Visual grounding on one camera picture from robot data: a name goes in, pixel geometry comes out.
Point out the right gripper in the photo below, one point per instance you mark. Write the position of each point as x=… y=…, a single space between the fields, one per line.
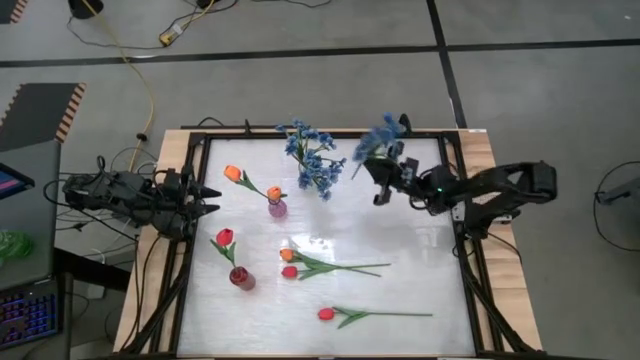
x=410 y=182

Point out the yellow power plug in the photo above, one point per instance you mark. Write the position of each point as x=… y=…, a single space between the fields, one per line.
x=167 y=38

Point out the black aluminium table frame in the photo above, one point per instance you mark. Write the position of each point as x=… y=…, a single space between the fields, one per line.
x=425 y=135

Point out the pink glass vase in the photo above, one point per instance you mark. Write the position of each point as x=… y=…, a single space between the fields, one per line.
x=278 y=210

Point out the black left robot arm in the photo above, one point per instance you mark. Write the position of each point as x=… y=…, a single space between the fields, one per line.
x=115 y=192

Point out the blue artificial flower spray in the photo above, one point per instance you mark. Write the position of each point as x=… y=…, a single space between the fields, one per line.
x=300 y=127
x=320 y=175
x=377 y=140

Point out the black round stand base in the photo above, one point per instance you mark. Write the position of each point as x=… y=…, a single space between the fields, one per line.
x=85 y=7

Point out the large black striped-edge mat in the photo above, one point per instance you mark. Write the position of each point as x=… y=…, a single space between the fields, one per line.
x=35 y=115

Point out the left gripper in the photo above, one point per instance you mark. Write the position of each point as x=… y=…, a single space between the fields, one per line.
x=182 y=205

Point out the lit monitor screen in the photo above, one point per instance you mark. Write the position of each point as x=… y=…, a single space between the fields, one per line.
x=10 y=182

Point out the thin black bar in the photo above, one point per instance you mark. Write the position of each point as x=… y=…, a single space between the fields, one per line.
x=225 y=127

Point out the keyboard with lit keys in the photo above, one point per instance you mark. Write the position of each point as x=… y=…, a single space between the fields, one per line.
x=30 y=315

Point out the short orange artificial tulip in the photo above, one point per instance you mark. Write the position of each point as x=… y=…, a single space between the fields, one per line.
x=274 y=193

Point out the small black striped-edge mat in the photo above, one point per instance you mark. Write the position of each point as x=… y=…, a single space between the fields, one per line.
x=7 y=10

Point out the black support beam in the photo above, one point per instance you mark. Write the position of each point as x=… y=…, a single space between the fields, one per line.
x=90 y=270

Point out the white glossy work surface panel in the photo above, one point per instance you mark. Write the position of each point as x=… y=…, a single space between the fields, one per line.
x=250 y=330

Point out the red artificial tulip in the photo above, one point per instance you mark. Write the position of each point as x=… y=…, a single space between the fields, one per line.
x=289 y=272
x=224 y=237
x=326 y=313

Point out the grey side desk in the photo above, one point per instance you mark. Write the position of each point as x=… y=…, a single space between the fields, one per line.
x=40 y=225

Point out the green plastic bag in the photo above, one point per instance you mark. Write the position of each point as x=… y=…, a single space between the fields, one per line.
x=15 y=245

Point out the small black floor object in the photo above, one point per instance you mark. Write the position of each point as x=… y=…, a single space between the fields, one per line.
x=205 y=3

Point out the red ribbed glass vase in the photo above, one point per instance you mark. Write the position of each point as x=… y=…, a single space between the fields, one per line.
x=241 y=277

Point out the black frame hook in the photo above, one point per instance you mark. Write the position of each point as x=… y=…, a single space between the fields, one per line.
x=247 y=126
x=406 y=122

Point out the grey metal stand leg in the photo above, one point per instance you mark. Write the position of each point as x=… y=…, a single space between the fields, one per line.
x=620 y=192

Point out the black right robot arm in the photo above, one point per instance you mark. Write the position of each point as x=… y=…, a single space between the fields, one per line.
x=500 y=182

